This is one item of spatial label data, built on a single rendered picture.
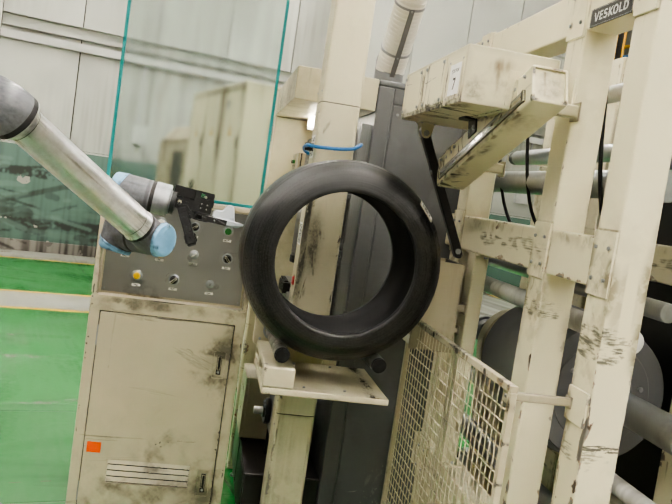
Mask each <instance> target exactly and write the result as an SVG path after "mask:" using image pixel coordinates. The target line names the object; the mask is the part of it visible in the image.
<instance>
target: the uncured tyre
mask: <svg viewBox="0 0 672 504"><path fill-rule="evenodd" d="M270 187H271V188H270ZM269 188H270V189H269ZM268 189H269V190H268ZM267 190H268V191H267ZM266 191H267V192H266ZM265 192H266V193H265ZM339 192H348V193H351V194H354V195H356V196H358V197H360V198H362V199H363V200H365V201H366V202H368V203H369V204H370V205H371V206H372V207H373V208H374V209H375V210H376V211H377V212H378V213H379V215H380V216H381V218H382V219H383V221H384V223H385V225H386V227H387V229H388V232H389V235H390V240H391V248H392V255H391V263H390V268H389V271H388V274H387V277H386V279H385V281H384V283H383V284H382V286H381V288H380V289H379V290H378V292H377V293H376V294H375V295H374V296H373V297H372V298H371V299H370V300H369V301H368V302H366V303H365V304H364V305H362V306H360V307H359V308H357V309H355V310H352V311H350V312H347V313H344V314H339V315H318V314H313V313H310V312H307V311H304V310H302V309H300V308H298V307H296V306H295V305H293V304H292V303H291V302H289V301H288V300H287V299H286V298H285V297H284V296H283V295H282V294H281V293H280V291H279V288H278V285H277V281H276V275H275V255H276V250H277V246H278V242H279V240H280V237H281V235H282V233H283V231H284V229H285V227H286V226H287V224H288V223H289V221H290V220H291V219H292V218H293V216H294V215H295V214H296V213H297V212H298V211H299V210H301V209H302V208H303V207H304V206H306V205H307V204H309V203H310V202H312V201H314V200H316V199H318V198H320V197H323V196H325V195H329V194H333V193H339ZM264 193H265V194H264ZM421 201H422V200H421V199H420V197H419V196H418V195H417V194H416V192H415V191H414V190H413V189H412V188H411V187H410V186H409V185H408V184H407V183H405V182H404V181H403V180H402V179H400V178H399V177H397V176H396V175H394V174H393V173H391V172H389V171H387V170H385V169H383V168H381V167H379V166H376V165H373V164H370V163H366V162H362V161H356V160H338V162H329V163H325V162H324V161H320V162H315V163H310V164H307V165H304V166H301V167H298V168H296V169H294V170H292V171H290V172H288V173H286V174H284V175H283V176H281V177H280V178H278V179H277V180H276V181H274V182H273V183H272V184H271V185H270V186H269V187H268V188H267V189H266V190H265V191H264V192H263V193H262V194H261V195H260V197H259V198H258V199H257V200H256V202H255V203H254V205H253V207H252V208H251V210H250V212H249V214H248V216H247V218H246V221H245V223H244V226H243V229H242V233H241V238H240V244H239V268H240V274H241V279H242V283H243V286H244V290H245V293H246V296H247V299H248V301H249V303H250V305H251V307H252V309H253V311H254V313H255V315H256V316H257V318H258V319H259V320H260V322H261V323H262V324H263V326H264V327H265V328H266V329H267V330H268V331H269V332H270V333H271V334H272V335H273V336H274V337H275V338H276V339H278V340H279V341H280V342H282V343H283V344H285V345H286V346H288V347H289V348H291V349H293V350H295V351H297V352H299V353H302V354H304V355H307V356H310V357H314V358H318V359H323V360H332V361H345V360H354V359H359V358H364V357H368V356H371V355H374V354H376V353H379V352H381V351H383V350H385V349H387V348H389V347H391V346H392V345H394V344H396V343H397V342H398V341H400V340H401V339H402V338H404V337H405V336H406V335H407V334H408V333H409V332H410V331H411V330H412V329H413V328H414V327H415V326H416V325H417V324H418V322H419V321H420V320H421V318H422V317H423V315H424V314H425V312H426V311H427V309H428V307H429V305H430V303H431V301H432V299H433V296H434V294H435V291H436V287H437V284H438V279H439V274H440V261H441V258H440V245H439V239H438V235H437V231H436V228H435V225H434V222H433V220H432V222H430V220H429V218H428V217H427V215H426V213H425V211H424V210H423V208H422V206H421V205H420V204H421ZM422 202H423V201H422Z"/></svg>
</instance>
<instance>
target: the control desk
mask: <svg viewBox="0 0 672 504"><path fill-rule="evenodd" d="M151 214H152V215H153V216H154V217H155V218H156V219H157V220H158V221H159V222H161V223H168V224H170V225H171V226H173V228H174V229H175V232H176V243H175V246H174V249H173V250H172V251H171V253H170V254H168V255H167V256H164V257H154V256H152V255H147V254H142V253H137V252H131V254H130V255H129V256H127V255H123V254H120V253H116V252H113V251H110V250H107V249H104V248H101V247H100V246H99V239H100V233H101V231H102V227H103V224H104V220H105V219H104V218H103V217H102V216H101V217H100V225H99V233H98V241H97V249H96V257H95V266H94V274H93V282H92V290H91V292H93V293H92V294H91V299H90V307H89V315H88V323H87V332H86V340H85V348H84V356H83V364H82V372H81V380H80V388H79V397H78V405H77V413H76V421H75V429H74V437H73V445H72V453H71V462H70V470H69V478H68V486H67V494H66V502H65V504H220V502H221V495H222V488H223V480H224V473H225V466H226V459H227V452H228V444H229V437H230V430H231V423H232V416H233V409H234V401H235V394H236V387H237V380H238V373H239V365H240V358H241V351H242V344H243V337H244V330H245V322H246V315H247V311H246V310H247V308H248V299H247V296H246V293H245V290H244V286H243V283H242V279H241V274H240V268H239V244H240V238H241V233H242V229H243V227H239V228H233V227H228V226H223V225H219V224H215V223H211V222H208V223H207V222H202V221H198V220H195V219H192V218H191V219H190V220H191V224H192V228H193V231H194V233H195V234H196V236H197V242H196V245H194V246H190V247H188V246H187V244H186V243H185V241H184V231H183V228H182V224H181V221H180V217H179V214H178V210H177V208H176V207H174V211H173V214H172V215H171V214H168V212H167V213H166V216H161V215H157V214H153V213H151ZM87 441H92V442H101V450H100V453H96V452H86V448H87Z"/></svg>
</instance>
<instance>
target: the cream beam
mask: <svg viewBox="0 0 672 504"><path fill-rule="evenodd" d="M461 61H462V67H461V73H460V80H459V86H458V93H456V94H453V95H450V96H447V90H448V84H449V78H450V71H451V66H453V65H455V64H457V63H459V62H461ZM533 65H540V66H545V67H551V68H556V69H559V68H560V60H557V59H552V58H546V57H541V56H536V55H530V54H525V53H520V52H514V51H509V50H504V49H498V48H493V47H488V46H482V45H477V44H472V43H469V44H467V45H465V46H464V47H462V48H460V49H458V50H456V51H454V52H452V53H450V54H448V55H446V56H444V57H442V58H440V59H438V60H436V61H434V62H432V63H430V64H428V65H426V66H424V67H422V68H420V69H419V70H417V71H415V72H413V73H411V74H409V75H408V76H407V79H406V87H405V94H404V100H403V107H402V110H401V113H402V114H401V119H404V120H410V121H419V120H423V121H429V122H435V123H437V125H440V126H446V127H452V128H458V129H464V130H468V122H469V121H463V120H459V117H462V116H470V117H471V118H475V119H477V121H478V120H479V119H480V118H481V117H484V116H489V115H494V114H499V113H502V112H507V111H508V110H509V108H510V104H511V101H512V98H513V92H514V86H515V81H516V80H517V79H518V80H519V79H520V78H521V77H522V76H523V75H524V74H525V73H526V72H527V71H528V70H529V69H530V68H531V67H532V66H533Z"/></svg>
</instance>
